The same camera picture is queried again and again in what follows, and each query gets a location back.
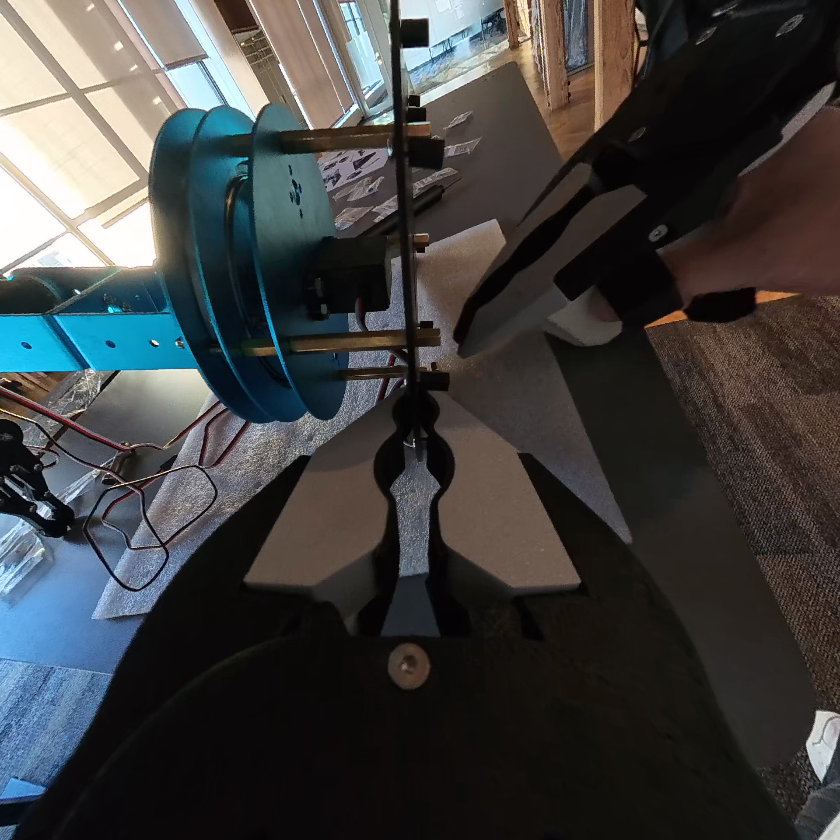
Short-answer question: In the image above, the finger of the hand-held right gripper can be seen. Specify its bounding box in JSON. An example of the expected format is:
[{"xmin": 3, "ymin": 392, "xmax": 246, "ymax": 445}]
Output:
[
  {"xmin": 454, "ymin": 185, "xmax": 662, "ymax": 360},
  {"xmin": 453, "ymin": 162, "xmax": 605, "ymax": 329}
]

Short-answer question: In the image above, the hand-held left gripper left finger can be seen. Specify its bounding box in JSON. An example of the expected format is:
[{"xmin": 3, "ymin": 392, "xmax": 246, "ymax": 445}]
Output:
[{"xmin": 243, "ymin": 392, "xmax": 413, "ymax": 636}]

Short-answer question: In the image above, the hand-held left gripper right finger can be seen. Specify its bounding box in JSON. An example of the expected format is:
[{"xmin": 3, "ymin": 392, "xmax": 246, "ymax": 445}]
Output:
[{"xmin": 420, "ymin": 390, "xmax": 583, "ymax": 636}]

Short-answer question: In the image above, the blue hobby robot arm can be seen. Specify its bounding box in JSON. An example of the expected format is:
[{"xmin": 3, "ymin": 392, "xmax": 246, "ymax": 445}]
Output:
[{"xmin": 0, "ymin": 0, "xmax": 454, "ymax": 460}]

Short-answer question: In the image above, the dark grey desk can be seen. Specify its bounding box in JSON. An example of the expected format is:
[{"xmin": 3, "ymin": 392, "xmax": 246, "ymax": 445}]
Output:
[{"xmin": 0, "ymin": 62, "xmax": 818, "ymax": 769}]

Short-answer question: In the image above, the person's right hand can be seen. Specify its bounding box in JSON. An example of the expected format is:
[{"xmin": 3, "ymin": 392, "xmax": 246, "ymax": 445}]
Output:
[{"xmin": 589, "ymin": 108, "xmax": 840, "ymax": 324}]

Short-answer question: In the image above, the grey foam sheet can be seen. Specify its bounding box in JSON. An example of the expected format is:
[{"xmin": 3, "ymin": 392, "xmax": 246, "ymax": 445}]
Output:
[{"xmin": 92, "ymin": 220, "xmax": 634, "ymax": 621}]

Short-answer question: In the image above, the group of small parts bags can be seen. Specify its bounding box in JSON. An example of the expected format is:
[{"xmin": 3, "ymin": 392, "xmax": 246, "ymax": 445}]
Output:
[{"xmin": 322, "ymin": 110, "xmax": 483, "ymax": 231}]

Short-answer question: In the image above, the printed instruction sheet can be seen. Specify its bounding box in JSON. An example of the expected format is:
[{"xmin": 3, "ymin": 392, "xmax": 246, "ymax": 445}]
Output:
[{"xmin": 320, "ymin": 147, "xmax": 389, "ymax": 191}]

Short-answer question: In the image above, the small clear plastic bag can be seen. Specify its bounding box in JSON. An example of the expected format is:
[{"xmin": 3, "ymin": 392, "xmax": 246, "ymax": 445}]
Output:
[{"xmin": 62, "ymin": 469, "xmax": 116, "ymax": 506}]

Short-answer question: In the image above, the crumpled clear plastic wrap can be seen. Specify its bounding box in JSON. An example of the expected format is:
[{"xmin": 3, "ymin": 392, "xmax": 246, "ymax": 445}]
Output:
[{"xmin": 36, "ymin": 371, "xmax": 122, "ymax": 421}]

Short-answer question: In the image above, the black robot claw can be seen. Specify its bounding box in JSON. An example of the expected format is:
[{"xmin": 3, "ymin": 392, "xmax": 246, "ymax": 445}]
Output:
[{"xmin": 0, "ymin": 420, "xmax": 73, "ymax": 539}]

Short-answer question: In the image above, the person's white shoe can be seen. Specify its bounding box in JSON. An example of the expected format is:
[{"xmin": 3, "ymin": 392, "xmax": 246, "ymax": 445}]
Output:
[{"xmin": 806, "ymin": 710, "xmax": 840, "ymax": 783}]

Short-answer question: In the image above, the beige roller blind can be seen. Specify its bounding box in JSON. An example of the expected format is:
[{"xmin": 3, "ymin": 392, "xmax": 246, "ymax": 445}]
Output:
[{"xmin": 121, "ymin": 0, "xmax": 207, "ymax": 70}]

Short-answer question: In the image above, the large glass window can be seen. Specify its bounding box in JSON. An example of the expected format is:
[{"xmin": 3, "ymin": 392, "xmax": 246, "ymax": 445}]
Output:
[{"xmin": 0, "ymin": 0, "xmax": 388, "ymax": 277}]

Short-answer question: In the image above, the person's grey trouser leg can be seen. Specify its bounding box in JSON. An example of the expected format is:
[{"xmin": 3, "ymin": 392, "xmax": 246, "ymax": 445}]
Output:
[{"xmin": 794, "ymin": 781, "xmax": 840, "ymax": 840}]

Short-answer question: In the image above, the wooden post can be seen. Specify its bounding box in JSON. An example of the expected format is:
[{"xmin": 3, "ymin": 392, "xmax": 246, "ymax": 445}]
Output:
[
  {"xmin": 539, "ymin": 0, "xmax": 571, "ymax": 112},
  {"xmin": 594, "ymin": 0, "xmax": 641, "ymax": 132}
]

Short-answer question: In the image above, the red black servo cable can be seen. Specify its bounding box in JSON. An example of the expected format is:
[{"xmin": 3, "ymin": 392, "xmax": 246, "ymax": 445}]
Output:
[
  {"xmin": 0, "ymin": 384, "xmax": 142, "ymax": 460},
  {"xmin": 85, "ymin": 402, "xmax": 250, "ymax": 592}
]

